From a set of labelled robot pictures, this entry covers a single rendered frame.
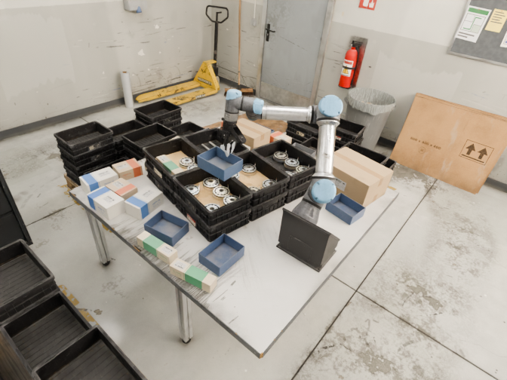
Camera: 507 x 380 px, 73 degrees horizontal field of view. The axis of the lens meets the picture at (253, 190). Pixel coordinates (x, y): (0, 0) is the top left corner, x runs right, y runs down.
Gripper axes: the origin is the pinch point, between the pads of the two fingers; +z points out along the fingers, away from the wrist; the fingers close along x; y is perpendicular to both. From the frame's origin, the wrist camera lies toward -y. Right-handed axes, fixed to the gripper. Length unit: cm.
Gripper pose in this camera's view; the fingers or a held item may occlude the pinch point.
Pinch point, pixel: (228, 154)
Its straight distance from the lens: 190.1
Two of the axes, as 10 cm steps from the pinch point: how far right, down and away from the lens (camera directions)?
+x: -6.4, 3.1, -7.0
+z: -1.5, 8.4, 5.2
